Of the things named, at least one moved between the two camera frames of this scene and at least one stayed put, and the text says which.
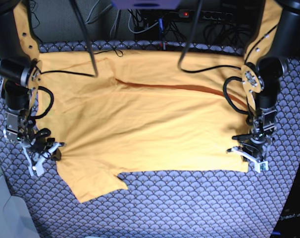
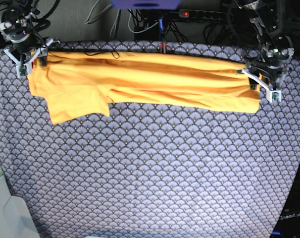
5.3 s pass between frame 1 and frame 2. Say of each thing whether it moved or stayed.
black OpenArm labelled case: stayed
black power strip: stayed
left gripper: moved
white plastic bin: moved
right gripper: moved
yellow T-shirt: moved
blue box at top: stayed
